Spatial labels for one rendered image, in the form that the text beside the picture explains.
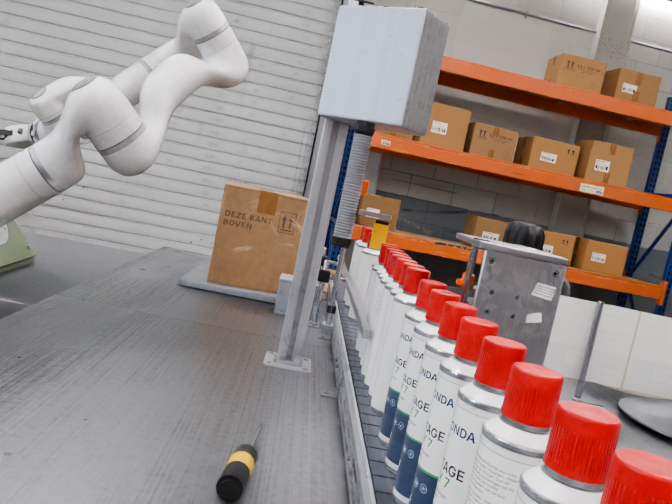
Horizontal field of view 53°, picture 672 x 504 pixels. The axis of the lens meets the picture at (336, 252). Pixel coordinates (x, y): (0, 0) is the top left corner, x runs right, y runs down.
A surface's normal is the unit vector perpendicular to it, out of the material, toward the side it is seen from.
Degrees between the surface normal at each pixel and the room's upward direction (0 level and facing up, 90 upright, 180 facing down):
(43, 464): 0
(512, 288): 90
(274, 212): 90
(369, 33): 90
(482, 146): 91
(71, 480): 0
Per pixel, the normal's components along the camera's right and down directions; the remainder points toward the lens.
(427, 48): 0.82, 0.22
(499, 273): 0.04, 0.11
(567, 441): -0.69, -0.07
